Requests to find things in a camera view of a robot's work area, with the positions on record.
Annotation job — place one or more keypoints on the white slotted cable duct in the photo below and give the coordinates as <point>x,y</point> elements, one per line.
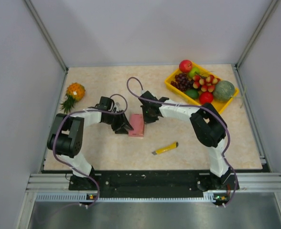
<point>85,197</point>

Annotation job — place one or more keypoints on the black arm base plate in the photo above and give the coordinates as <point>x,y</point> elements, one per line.
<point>154,183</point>

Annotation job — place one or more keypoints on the red tomato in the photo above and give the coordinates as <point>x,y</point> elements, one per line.
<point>206,97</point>

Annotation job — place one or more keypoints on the orange toy pineapple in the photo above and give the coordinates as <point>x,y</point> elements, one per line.
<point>74,93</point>

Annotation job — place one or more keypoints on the yellow utility knife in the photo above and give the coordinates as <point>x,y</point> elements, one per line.
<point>172,146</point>

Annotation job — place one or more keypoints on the green lime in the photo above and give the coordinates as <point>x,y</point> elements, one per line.
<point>192,93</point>

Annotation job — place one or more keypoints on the green netted melon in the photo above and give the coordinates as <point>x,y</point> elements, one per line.
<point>223,91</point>

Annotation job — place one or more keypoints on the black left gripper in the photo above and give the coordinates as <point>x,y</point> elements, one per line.
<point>122,119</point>

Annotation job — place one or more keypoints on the green apple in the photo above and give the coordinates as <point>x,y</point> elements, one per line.
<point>194,71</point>

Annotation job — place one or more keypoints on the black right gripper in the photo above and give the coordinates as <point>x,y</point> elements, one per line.
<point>147,119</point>

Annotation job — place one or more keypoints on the red apple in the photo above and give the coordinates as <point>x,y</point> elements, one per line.
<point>185,66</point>

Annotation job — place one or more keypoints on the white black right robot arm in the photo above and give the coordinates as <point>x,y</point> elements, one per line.
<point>209,127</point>

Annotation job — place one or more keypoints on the pink express box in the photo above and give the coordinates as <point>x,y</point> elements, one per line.
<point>137,123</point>

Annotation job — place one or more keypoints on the red-yellow cherry bunch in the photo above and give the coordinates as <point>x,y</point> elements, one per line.
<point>205,83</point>

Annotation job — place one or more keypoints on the dark purple grape bunch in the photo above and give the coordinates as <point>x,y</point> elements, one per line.
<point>182,82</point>

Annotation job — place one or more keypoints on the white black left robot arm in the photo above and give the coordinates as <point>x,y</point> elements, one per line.
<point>66,135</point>

